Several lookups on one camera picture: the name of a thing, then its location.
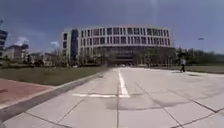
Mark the white building with window grid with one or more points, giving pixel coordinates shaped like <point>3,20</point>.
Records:
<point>123,40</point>

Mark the pale concrete slab plaza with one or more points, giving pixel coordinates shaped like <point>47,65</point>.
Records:
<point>150,100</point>

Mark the grass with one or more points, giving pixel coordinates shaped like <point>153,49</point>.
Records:
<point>206,69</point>
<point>50,75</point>

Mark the person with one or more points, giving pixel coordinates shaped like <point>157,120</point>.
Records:
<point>182,65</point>

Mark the dark grey kerb strip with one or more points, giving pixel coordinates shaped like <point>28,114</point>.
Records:
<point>33,101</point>

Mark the row of trees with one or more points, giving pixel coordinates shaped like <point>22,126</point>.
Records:
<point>203,57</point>

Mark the group of low buildings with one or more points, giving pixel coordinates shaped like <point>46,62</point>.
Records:
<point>16,53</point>

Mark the red brick path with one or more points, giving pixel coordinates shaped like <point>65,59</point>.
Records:
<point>16,90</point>

